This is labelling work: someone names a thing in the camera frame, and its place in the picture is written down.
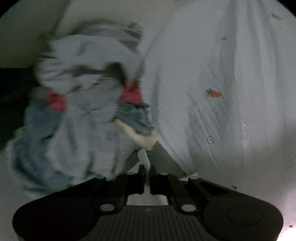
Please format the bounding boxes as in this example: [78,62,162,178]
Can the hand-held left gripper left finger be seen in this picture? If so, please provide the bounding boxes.
[73,164,146,213]

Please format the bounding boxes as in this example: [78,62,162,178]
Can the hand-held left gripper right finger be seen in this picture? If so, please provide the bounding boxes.
[149,164,234,213]

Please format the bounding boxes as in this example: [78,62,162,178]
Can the grey blue hoodie red cuffs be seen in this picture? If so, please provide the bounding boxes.
[6,20,159,200]

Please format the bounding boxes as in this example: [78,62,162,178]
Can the white printed bed sheet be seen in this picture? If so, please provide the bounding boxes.
[143,0,296,233]

